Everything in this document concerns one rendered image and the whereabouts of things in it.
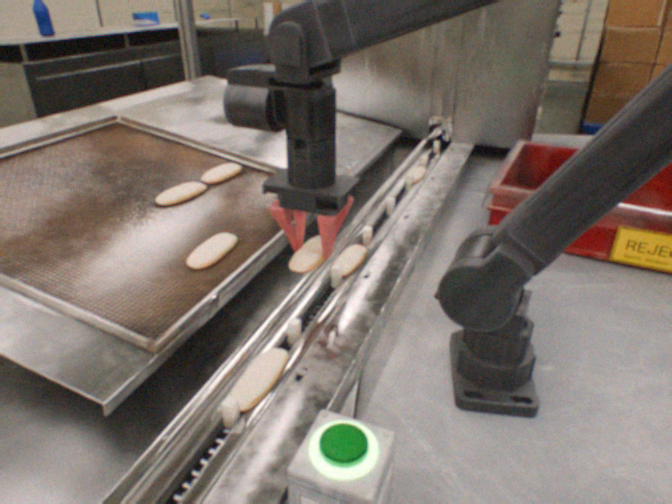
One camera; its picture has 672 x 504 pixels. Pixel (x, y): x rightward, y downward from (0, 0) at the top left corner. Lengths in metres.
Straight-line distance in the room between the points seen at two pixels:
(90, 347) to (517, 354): 0.45
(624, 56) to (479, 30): 3.71
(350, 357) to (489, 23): 0.94
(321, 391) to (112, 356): 0.22
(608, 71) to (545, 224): 4.50
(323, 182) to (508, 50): 0.82
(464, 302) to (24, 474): 0.45
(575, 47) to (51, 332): 7.37
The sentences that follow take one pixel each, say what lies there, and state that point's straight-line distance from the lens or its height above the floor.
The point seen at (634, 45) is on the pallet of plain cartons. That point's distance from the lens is 4.98.
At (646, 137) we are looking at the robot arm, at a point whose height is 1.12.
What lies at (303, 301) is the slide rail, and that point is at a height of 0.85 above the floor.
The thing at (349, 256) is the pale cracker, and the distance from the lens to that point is 0.77.
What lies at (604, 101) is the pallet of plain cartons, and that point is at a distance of 5.01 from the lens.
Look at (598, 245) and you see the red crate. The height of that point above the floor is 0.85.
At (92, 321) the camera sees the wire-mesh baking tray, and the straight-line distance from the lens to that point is 0.60.
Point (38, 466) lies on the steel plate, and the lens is 0.59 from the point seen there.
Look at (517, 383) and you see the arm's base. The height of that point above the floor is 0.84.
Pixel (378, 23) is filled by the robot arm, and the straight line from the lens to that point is 0.50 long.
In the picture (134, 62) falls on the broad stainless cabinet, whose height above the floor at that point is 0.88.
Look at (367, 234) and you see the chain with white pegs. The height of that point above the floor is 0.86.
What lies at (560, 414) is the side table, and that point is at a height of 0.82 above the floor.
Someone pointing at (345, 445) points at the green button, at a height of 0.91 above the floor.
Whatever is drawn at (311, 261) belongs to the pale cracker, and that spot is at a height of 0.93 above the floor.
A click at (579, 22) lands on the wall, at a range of 7.62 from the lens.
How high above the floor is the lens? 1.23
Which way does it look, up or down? 28 degrees down
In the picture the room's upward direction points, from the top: straight up
